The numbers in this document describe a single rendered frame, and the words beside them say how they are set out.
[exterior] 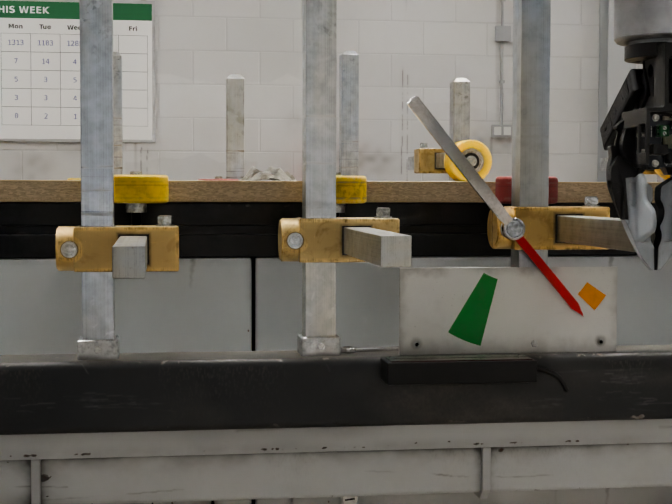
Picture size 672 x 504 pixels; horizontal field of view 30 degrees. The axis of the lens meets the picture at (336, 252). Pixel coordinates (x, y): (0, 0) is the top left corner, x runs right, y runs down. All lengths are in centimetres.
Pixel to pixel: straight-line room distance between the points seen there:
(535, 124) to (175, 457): 57
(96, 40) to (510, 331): 57
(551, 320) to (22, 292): 66
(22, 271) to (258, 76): 699
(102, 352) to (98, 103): 28
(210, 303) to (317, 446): 27
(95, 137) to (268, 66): 719
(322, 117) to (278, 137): 714
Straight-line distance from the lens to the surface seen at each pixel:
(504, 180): 162
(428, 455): 151
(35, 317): 165
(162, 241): 141
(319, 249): 142
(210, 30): 859
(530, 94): 148
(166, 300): 164
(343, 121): 253
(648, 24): 120
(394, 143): 867
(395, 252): 119
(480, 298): 146
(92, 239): 141
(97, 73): 142
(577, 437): 154
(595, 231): 136
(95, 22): 143
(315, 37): 143
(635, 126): 120
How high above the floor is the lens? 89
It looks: 3 degrees down
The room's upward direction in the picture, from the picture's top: straight up
